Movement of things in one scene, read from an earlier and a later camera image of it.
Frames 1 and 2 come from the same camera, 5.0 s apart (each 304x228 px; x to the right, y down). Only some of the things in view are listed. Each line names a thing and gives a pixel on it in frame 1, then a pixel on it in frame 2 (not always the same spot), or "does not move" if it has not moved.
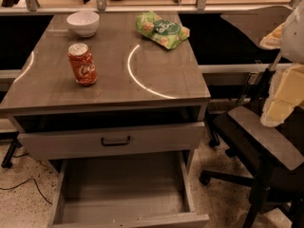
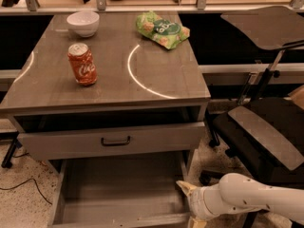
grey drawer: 139,191 does not move
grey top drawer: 111,141 does not move
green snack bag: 168,33 does not move
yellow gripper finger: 273,40 to 185,187
